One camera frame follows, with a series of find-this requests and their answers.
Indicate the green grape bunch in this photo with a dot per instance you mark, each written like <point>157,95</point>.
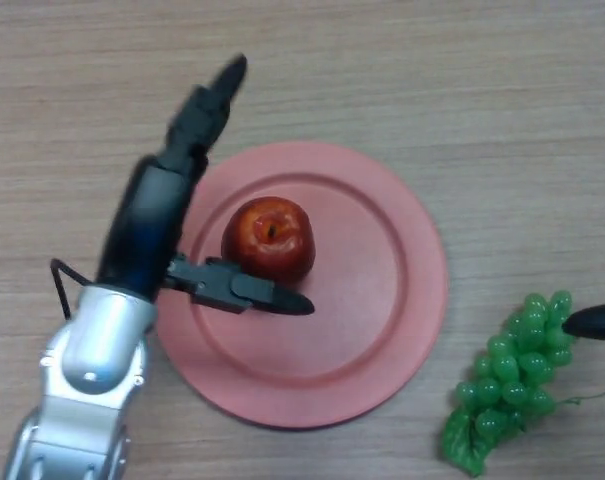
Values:
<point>507,370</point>

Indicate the pink round plate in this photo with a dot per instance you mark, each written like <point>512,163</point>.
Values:
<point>362,310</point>

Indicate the red apple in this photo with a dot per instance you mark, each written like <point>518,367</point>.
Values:
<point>272,240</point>

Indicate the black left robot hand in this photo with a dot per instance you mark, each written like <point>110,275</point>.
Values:
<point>147,225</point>

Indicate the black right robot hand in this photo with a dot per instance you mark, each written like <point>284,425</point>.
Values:
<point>597,322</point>

